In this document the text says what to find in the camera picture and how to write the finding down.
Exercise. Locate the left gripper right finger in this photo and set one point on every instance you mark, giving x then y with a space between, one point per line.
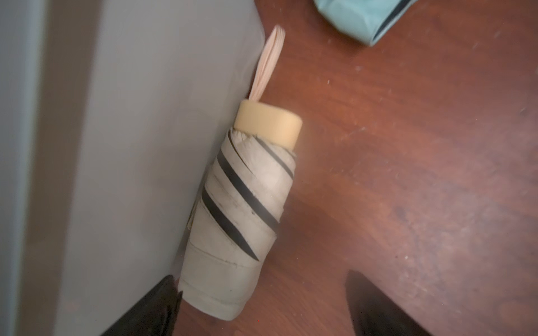
374 313

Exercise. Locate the white plastic storage box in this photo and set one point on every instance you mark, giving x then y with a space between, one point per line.
111 112

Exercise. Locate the mint green umbrella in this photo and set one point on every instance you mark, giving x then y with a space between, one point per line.
366 21

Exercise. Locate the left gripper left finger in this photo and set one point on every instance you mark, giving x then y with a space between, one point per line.
155 314

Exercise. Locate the beige umbrella black stripes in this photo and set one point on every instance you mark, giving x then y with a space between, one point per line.
235 221

